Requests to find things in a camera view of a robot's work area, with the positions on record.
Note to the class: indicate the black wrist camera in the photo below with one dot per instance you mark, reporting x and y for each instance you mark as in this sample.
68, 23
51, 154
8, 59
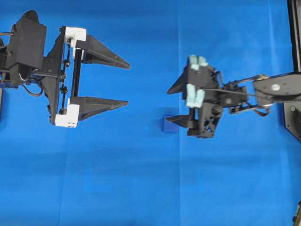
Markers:
25, 50
197, 74

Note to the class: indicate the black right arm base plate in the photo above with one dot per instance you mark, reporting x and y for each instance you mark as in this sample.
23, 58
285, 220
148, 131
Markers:
292, 117

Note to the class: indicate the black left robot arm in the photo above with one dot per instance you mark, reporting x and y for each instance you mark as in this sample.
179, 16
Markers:
72, 73

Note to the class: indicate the blue table cloth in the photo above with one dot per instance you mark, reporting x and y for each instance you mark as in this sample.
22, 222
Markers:
120, 168

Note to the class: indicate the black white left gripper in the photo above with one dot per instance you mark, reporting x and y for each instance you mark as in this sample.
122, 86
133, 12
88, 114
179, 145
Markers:
67, 113

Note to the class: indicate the blue cube block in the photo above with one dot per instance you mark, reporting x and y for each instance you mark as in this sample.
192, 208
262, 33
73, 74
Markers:
167, 126

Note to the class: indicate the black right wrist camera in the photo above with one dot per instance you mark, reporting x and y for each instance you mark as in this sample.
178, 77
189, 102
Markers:
197, 74

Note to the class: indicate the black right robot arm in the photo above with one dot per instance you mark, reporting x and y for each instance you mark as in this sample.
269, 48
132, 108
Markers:
258, 93

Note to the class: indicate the black aluminium frame rail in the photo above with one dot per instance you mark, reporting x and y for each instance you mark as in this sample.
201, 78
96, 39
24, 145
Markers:
294, 13

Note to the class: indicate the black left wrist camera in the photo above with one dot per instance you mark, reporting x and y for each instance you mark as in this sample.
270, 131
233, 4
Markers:
25, 50

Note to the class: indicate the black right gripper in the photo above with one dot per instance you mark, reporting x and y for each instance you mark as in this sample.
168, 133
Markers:
201, 122

